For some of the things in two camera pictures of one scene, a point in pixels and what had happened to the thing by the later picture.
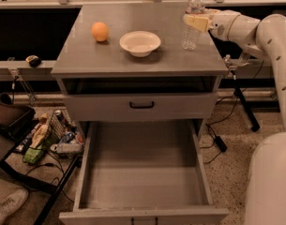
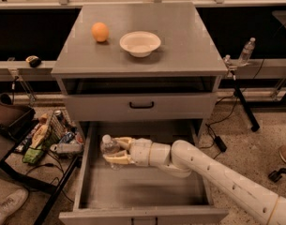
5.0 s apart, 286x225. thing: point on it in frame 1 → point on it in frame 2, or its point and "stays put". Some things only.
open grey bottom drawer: x=144 y=172 stays put
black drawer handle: x=141 y=107 stays put
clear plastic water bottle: x=190 y=37 → x=110 y=146
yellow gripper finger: x=212 y=11 → x=125 y=142
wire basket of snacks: x=55 y=131 stays put
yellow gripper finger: x=199 y=22 → x=120 y=157
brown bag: x=12 y=118 stays put
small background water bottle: x=244 y=58 stays put
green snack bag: x=33 y=155 stays put
